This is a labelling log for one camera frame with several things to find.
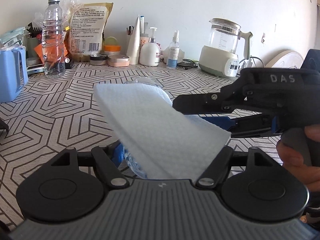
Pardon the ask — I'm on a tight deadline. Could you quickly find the clear blue-label water bottle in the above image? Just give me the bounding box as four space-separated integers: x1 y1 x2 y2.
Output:
122 77 172 179

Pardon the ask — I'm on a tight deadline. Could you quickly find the white cleaning cloth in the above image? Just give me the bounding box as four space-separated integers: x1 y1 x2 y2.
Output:
94 83 231 181

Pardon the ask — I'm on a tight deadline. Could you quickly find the person's right hand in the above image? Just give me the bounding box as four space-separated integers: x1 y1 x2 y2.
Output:
276 140 320 192

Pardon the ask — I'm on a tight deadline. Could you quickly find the white round appliance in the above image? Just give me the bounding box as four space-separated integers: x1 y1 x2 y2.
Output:
265 50 304 69

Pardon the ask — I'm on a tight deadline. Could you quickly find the glass electric kettle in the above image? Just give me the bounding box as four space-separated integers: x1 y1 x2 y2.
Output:
199 18 253 77

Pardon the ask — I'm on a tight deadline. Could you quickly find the clear spray bottle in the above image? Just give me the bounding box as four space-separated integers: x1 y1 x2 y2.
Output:
167 30 180 68

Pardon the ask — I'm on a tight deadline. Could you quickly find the white pump lotion bottle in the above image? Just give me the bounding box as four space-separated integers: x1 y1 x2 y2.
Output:
139 27 161 67

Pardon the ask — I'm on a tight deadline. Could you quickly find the pink round cosmetic jar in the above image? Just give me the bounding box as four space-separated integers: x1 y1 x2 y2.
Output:
107 55 130 67

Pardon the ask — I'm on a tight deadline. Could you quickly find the black lid round jar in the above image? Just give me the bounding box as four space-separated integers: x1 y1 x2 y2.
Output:
89 54 108 66

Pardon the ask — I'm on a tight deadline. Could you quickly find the white cosmetic tube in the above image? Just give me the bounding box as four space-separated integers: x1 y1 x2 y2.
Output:
126 15 140 65

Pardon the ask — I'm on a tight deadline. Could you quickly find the orange lid jar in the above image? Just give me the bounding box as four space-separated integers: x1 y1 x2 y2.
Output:
104 36 121 56

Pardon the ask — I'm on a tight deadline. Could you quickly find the orange cardboard box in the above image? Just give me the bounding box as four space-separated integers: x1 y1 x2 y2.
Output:
34 38 68 63

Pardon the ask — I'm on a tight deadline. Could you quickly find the upright clear water bottle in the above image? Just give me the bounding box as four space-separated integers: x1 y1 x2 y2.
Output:
42 0 65 79

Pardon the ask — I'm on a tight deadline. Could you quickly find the beige printed food bag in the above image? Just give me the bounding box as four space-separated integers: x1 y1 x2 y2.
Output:
68 3 113 62

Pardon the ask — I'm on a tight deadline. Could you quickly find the blue plastic jug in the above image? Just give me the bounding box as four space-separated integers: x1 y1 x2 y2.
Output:
1 46 28 103

